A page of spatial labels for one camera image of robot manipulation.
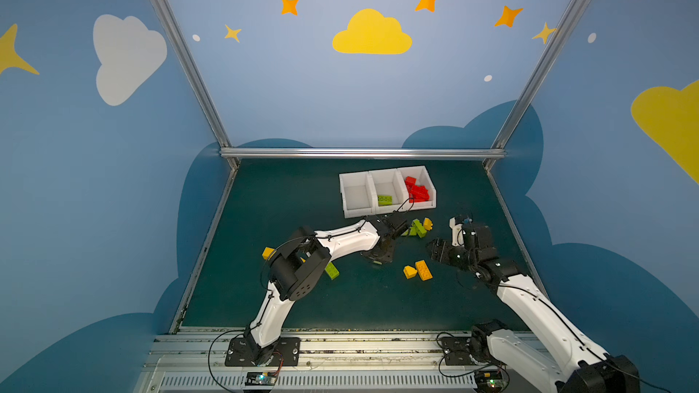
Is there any aluminium right corner post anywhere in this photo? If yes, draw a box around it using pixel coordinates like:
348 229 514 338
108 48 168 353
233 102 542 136
483 0 592 173

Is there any left controller board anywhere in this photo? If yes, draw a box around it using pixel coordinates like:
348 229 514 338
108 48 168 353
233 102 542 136
245 372 278 388

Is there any right controller board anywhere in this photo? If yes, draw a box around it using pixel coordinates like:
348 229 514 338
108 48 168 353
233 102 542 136
474 370 507 393

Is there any aluminium back rail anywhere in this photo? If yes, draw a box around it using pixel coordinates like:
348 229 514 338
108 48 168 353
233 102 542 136
220 147 506 160

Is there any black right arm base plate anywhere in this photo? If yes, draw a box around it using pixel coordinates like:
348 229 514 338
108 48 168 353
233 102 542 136
437 334 478 367

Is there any white left bin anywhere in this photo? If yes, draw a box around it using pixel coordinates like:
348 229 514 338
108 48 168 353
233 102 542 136
339 172 375 218

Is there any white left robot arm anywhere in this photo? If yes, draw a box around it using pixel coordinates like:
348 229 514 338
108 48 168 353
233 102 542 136
244 213 409 355

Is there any aluminium front rail base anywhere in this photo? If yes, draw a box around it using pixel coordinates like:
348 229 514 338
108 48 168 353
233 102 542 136
134 327 544 392

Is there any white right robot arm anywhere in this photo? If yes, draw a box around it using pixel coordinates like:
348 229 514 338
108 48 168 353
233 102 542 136
427 217 641 392

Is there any controller board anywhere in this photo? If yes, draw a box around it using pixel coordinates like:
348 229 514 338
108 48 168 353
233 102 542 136
245 372 278 388
474 370 507 393

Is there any green lego brick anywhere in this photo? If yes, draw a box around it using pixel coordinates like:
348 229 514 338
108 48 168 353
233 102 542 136
325 262 340 280
377 195 393 207
402 219 428 238

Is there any aluminium corner post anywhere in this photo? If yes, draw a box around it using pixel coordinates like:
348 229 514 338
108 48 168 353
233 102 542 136
149 0 231 150
483 0 592 173

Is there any aluminium left corner post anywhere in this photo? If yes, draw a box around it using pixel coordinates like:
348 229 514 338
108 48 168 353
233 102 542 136
149 0 231 150

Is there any white middle bin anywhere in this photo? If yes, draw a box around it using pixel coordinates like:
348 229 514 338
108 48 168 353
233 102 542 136
369 168 408 214

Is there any yellow flat lego brick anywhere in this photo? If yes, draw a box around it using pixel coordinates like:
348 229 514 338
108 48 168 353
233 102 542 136
415 260 433 281

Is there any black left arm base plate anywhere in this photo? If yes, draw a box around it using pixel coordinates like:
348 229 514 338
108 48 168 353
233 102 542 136
224 337 301 368

